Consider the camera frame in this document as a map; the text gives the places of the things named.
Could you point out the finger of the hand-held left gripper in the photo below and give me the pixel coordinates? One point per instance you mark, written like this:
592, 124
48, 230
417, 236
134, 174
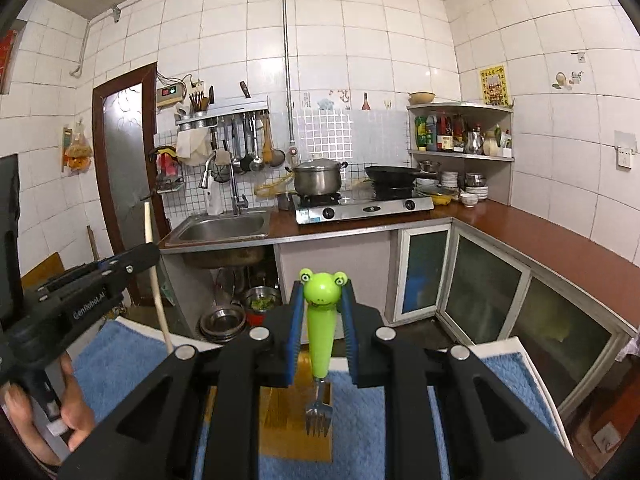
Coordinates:
135, 259

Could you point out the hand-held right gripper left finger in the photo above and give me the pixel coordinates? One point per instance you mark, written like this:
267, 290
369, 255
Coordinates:
294, 332

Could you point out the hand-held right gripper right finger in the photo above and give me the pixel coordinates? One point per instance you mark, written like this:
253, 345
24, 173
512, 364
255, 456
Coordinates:
350, 332

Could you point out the wooden chopstick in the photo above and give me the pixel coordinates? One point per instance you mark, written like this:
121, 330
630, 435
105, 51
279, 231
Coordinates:
159, 300

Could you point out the yellow perforated utensil holder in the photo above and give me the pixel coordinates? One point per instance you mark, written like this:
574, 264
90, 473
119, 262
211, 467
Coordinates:
287, 425

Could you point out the row of hanging kitchen utensils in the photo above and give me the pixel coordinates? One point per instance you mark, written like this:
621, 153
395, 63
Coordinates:
255, 145

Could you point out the person's left hand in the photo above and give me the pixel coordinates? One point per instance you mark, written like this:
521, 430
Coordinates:
80, 415

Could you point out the wooden stick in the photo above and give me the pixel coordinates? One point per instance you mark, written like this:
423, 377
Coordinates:
93, 245

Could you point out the metal bowl with vegetables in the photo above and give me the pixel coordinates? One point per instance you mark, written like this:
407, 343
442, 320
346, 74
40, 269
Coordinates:
262, 300

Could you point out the stack of metal basins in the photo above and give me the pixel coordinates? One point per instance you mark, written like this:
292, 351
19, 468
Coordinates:
223, 322

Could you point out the steel kitchen sink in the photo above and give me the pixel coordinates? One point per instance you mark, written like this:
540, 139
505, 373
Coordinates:
220, 227

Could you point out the small glass cabinet door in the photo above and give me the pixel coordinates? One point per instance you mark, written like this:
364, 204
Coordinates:
422, 272

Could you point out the brown framed door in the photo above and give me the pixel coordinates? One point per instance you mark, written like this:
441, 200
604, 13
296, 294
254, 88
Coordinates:
122, 160

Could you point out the blue textured towel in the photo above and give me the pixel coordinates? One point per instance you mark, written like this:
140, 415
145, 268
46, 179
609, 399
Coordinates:
365, 440

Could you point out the chrome faucet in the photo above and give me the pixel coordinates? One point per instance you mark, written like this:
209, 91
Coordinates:
235, 195

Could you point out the steel gas stove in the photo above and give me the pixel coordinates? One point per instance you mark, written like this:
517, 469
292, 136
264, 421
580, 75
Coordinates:
360, 208

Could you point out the white hanging cloth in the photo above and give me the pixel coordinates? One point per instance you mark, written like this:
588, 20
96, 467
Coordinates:
192, 147

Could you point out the wide glass cabinet door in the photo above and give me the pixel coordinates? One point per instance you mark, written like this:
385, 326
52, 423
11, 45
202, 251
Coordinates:
482, 285

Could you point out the yellow strainer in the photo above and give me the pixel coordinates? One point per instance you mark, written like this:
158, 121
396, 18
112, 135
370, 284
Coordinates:
270, 188

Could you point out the steel cooking pot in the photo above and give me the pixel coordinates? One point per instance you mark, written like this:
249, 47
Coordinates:
317, 177

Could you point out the black wok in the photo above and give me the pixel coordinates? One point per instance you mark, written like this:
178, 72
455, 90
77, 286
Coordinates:
395, 174

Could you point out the red display control box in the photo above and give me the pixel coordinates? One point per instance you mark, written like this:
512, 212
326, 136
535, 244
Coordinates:
169, 96

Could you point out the stack of plates and bowls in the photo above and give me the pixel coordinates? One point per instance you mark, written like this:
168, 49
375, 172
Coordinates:
465, 185

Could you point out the grey corner shelf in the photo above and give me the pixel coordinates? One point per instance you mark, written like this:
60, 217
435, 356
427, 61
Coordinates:
495, 180

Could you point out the row of condiment bottles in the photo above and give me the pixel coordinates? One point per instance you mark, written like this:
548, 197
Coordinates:
440, 135

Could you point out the long glass cabinet door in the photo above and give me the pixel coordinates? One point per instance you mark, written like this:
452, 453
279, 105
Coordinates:
570, 345

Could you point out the metal kettle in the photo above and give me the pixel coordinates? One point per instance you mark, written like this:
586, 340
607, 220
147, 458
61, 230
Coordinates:
473, 144

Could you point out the beige bowl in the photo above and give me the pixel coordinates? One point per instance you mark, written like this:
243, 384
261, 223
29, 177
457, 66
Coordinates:
421, 98

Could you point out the vertical metal pipe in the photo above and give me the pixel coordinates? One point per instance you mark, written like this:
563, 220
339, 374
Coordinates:
286, 60

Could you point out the metal wall utensil rack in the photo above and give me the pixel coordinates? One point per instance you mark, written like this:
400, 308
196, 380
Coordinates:
225, 110

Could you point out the red wall decoration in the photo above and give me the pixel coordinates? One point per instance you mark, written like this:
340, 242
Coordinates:
7, 62

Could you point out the yellow wall poster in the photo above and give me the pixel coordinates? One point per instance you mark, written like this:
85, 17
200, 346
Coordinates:
493, 85

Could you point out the white wall socket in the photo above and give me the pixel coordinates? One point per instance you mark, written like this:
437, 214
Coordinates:
625, 152

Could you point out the wall hook sticker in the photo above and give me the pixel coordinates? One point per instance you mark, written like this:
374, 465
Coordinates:
567, 80

